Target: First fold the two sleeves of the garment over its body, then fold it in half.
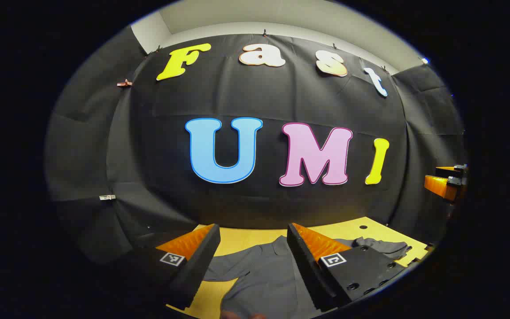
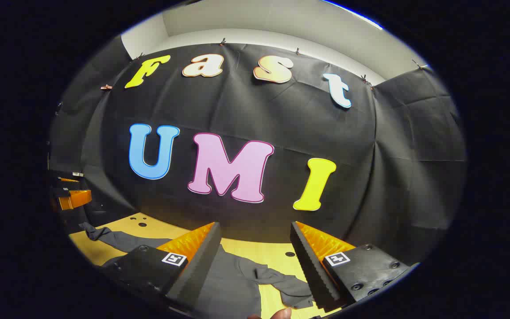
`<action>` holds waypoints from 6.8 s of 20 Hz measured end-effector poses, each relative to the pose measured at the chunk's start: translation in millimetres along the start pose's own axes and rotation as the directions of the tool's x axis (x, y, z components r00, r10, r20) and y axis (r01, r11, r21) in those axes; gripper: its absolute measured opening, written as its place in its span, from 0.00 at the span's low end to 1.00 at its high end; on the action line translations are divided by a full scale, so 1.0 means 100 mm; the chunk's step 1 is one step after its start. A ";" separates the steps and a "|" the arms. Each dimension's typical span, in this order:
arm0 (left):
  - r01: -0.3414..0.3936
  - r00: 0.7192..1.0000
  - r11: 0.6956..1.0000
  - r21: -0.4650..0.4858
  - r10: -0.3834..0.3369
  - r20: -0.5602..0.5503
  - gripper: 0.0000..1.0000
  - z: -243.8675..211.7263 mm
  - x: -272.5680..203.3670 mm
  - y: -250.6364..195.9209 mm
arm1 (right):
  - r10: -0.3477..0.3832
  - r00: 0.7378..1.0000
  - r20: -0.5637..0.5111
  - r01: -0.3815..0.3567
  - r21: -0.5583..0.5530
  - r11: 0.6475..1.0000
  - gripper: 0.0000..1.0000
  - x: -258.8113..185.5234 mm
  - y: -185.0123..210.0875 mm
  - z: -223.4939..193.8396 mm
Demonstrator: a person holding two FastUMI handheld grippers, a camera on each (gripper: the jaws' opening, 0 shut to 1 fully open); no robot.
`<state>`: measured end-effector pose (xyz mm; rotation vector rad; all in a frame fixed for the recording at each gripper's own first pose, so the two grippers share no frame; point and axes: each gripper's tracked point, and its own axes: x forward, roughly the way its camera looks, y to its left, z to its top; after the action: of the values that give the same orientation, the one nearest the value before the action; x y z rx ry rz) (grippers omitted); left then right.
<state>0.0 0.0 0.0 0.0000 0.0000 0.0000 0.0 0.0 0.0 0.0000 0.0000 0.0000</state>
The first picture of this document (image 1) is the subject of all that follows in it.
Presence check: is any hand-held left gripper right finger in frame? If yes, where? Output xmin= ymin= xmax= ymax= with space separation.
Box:
xmin=287 ymin=223 xmax=409 ymax=313

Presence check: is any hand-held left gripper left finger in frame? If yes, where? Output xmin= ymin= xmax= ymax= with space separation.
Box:
xmin=133 ymin=224 xmax=221 ymax=311

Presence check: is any black backdrop cloth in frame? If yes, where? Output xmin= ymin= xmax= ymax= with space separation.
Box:
xmin=45 ymin=24 xmax=466 ymax=266

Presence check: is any grey button shirt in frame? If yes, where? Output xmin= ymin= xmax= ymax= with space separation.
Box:
xmin=202 ymin=235 xmax=413 ymax=319

